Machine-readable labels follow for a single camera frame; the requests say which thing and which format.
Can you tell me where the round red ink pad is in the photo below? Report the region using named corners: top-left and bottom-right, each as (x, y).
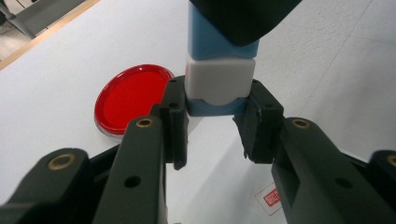
top-left (93, 63), bottom-right (176, 140)

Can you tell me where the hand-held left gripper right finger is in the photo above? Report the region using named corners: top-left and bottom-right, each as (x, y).
top-left (233, 78), bottom-right (396, 224)

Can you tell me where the large white table cover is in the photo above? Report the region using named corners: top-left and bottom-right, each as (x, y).
top-left (0, 0), bottom-right (396, 224)

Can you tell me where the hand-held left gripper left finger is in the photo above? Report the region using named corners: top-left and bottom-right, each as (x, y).
top-left (92, 76), bottom-right (190, 224)

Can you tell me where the blue and white stamp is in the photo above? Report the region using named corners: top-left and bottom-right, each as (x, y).
top-left (184, 3), bottom-right (260, 118)

